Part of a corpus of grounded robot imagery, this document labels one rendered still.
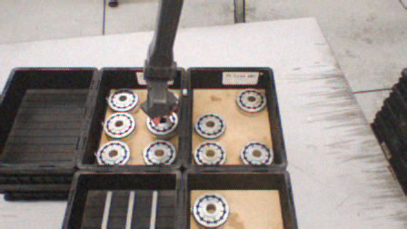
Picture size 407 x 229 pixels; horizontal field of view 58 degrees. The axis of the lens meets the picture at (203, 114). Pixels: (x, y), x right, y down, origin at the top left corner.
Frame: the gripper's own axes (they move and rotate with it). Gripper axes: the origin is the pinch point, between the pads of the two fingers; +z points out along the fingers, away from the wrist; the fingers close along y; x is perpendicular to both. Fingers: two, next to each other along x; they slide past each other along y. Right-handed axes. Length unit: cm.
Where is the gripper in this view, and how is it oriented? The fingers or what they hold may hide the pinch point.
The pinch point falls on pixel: (162, 119)
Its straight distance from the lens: 120.0
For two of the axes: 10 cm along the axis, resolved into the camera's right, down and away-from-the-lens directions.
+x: -6.9, -5.9, 4.3
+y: 7.3, -5.6, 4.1
